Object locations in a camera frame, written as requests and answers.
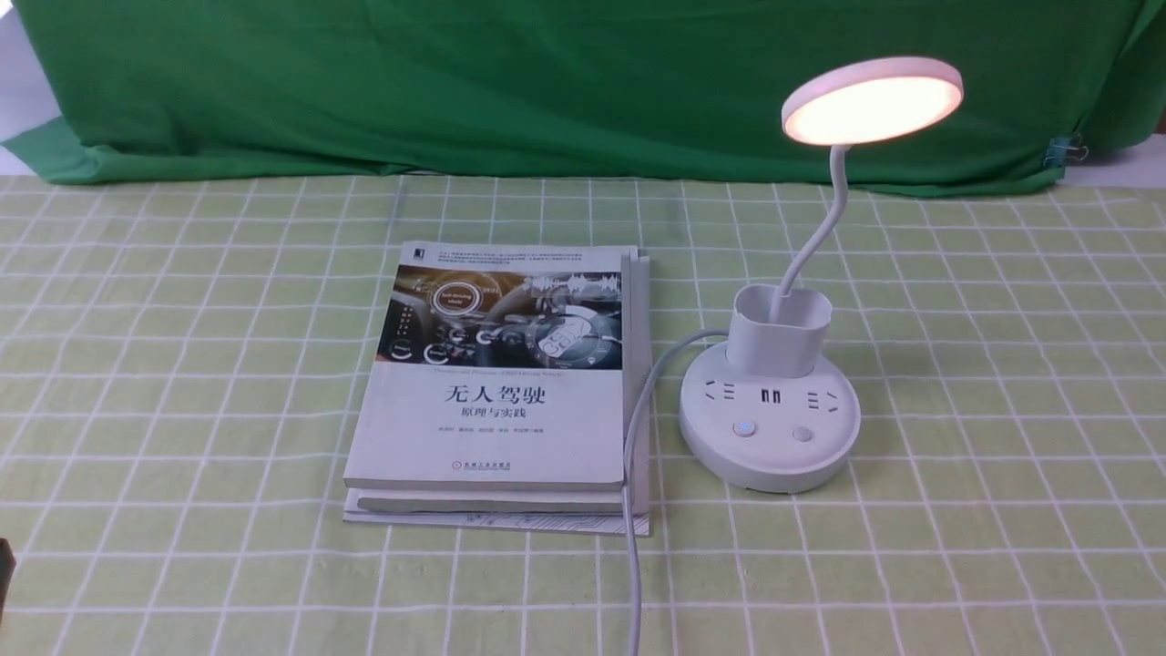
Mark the dark object at left edge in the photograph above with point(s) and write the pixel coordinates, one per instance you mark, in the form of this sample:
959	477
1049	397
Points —
7	570

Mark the white desk lamp with sockets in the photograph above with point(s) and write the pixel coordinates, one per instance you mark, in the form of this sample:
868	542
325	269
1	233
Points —
765	410

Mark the teal binder clip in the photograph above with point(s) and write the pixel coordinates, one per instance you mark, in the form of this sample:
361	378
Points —
1065	151

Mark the top self-driving textbook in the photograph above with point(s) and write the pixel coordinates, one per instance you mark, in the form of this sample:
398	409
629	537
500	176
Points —
492	410

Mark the middle white book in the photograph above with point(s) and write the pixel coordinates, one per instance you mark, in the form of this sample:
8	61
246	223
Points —
492	502

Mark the green backdrop cloth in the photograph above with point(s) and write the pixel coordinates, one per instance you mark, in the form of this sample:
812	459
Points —
195	90

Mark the green checkered tablecloth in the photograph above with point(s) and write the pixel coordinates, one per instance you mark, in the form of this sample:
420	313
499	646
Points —
183	366

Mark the bottom white circuit-pattern book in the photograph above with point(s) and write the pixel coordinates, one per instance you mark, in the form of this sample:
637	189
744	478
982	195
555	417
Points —
547	523

